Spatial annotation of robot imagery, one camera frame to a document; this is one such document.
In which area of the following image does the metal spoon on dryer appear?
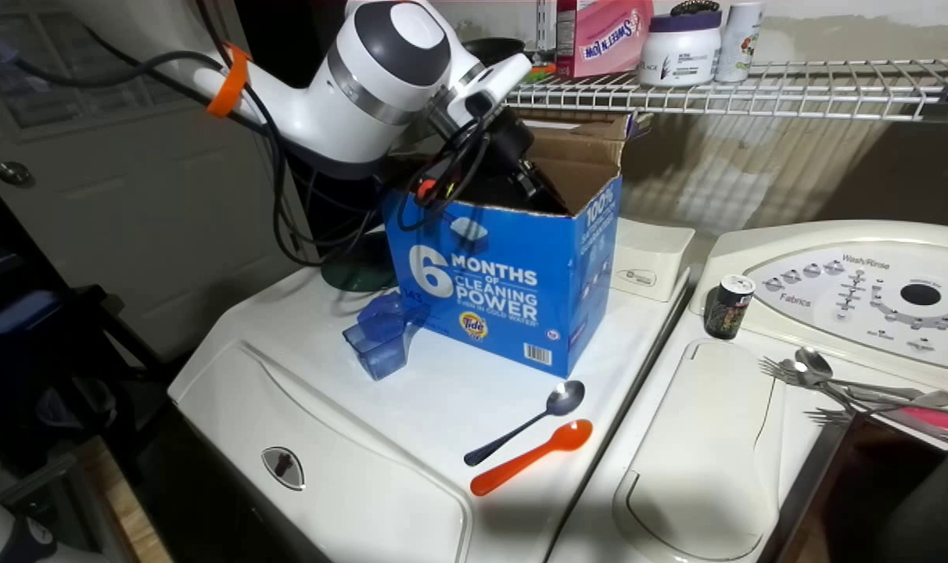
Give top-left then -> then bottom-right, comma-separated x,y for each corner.
773,348 -> 948,413

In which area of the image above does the orange plastic spoon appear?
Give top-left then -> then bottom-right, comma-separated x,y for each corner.
470,420 -> 595,498

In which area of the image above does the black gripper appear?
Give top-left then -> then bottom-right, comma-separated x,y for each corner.
482,110 -> 566,212

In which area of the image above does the white wire shelf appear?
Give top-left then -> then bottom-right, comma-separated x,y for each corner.
508,59 -> 948,124

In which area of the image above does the white jar purple lid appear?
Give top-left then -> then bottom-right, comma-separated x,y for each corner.
639,13 -> 723,87

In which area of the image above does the small dark jar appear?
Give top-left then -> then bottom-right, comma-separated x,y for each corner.
705,276 -> 755,341

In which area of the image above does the white washing machine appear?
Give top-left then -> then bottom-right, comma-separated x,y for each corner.
169,220 -> 695,563

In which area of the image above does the blue detergent box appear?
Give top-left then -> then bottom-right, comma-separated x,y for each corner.
375,110 -> 635,380

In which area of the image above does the blue plastic scoop cup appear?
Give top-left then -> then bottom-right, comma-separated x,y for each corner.
344,291 -> 426,379

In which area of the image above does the black metal spoon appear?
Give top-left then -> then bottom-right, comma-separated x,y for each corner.
463,379 -> 584,465

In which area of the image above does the green round lid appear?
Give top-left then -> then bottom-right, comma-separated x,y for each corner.
324,233 -> 395,291

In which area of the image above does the white dryer machine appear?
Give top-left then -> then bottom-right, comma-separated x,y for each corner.
548,220 -> 948,563

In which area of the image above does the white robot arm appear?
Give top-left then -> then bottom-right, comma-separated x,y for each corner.
57,0 -> 564,212

